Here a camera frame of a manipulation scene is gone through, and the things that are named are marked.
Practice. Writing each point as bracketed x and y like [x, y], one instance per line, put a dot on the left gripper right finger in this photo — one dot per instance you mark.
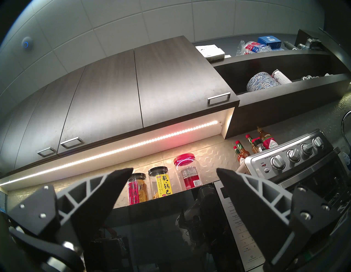
[255, 208]

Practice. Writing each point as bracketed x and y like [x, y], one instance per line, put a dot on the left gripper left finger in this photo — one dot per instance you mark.
[90, 197]

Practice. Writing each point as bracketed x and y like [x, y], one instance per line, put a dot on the stainless steel toaster oven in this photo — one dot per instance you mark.
[290, 164]

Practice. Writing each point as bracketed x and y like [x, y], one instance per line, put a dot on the glass toaster oven door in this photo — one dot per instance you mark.
[326, 178]

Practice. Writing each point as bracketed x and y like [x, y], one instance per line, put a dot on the black microwave oven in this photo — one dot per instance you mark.
[164, 233]

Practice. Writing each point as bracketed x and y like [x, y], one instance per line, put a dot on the snack jar red label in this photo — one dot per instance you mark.
[135, 190]

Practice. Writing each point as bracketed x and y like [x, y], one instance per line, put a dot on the small red Tabasco bottle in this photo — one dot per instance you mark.
[239, 157]

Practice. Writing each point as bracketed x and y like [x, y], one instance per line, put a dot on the LED light strip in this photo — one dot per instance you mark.
[123, 149]

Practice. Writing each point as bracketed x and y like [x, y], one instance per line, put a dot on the medium orange Tabasco bottle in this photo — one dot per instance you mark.
[243, 150]

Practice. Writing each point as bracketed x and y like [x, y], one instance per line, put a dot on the green label Tabasco bottle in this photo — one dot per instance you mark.
[251, 142]

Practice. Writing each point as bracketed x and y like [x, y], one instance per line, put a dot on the large Tabasco sauce bottle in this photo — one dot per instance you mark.
[268, 141]

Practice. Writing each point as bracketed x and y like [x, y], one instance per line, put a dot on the snack jar yellow label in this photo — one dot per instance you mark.
[161, 183]

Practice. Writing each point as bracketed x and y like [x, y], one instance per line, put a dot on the large jar red lid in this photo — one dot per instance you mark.
[189, 175]

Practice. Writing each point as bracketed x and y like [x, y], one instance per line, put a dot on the chrome gooseneck faucet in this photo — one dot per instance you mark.
[346, 120]

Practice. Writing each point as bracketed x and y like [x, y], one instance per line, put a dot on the white cylindrical can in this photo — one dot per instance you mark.
[282, 77]

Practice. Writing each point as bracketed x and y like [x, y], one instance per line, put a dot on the dark wood upper cabinet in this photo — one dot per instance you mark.
[164, 82]

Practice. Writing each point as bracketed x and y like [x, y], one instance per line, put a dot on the clear drinking glasses row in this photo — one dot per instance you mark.
[310, 78]

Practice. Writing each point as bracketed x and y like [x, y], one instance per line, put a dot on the clear plastic bag red print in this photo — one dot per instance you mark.
[253, 48]

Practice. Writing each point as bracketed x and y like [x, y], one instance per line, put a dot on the white flat box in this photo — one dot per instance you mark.
[209, 52]

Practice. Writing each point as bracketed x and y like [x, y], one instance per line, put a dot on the round white ceiling device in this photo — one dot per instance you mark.
[27, 43]

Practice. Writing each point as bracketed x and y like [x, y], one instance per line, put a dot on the blue cardboard box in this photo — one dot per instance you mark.
[270, 41]

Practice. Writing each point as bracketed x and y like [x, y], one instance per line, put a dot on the dark wood wall shelf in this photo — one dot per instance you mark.
[274, 107]

